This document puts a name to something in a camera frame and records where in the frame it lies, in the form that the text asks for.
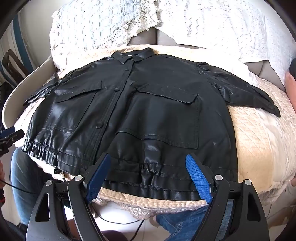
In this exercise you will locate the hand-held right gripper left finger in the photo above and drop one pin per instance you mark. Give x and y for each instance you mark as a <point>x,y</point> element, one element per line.
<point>99,183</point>

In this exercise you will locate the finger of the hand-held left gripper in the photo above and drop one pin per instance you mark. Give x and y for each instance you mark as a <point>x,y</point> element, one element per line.
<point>7,132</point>
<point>15,136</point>

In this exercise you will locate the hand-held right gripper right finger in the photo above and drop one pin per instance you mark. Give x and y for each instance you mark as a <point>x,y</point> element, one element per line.
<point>198,180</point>

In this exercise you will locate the black leather jacket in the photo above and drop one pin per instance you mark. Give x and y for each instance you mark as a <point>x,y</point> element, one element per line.
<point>150,104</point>

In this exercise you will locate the person's blue jeans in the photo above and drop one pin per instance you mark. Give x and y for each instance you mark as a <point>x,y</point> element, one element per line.
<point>30,176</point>

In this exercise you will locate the grey sofa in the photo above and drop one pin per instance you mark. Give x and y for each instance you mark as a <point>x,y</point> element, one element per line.
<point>34,76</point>

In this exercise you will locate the black chair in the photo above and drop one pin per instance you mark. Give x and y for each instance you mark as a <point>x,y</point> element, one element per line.
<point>17,69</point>

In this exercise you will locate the beige quilted blanket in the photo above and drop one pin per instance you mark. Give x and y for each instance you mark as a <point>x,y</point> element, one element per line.
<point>259,139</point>

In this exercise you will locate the silver floral quilted seat cover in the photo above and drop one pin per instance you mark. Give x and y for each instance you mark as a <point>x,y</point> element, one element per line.
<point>286,162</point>

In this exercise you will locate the blue white striped cloth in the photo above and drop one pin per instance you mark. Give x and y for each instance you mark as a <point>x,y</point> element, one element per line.
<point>18,34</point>

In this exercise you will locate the white embossed cushion cover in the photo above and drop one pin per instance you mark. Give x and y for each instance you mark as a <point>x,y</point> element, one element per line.
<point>69,34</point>
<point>219,23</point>

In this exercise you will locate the pink and dark object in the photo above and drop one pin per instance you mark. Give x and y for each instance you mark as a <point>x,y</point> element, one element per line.
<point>291,88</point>

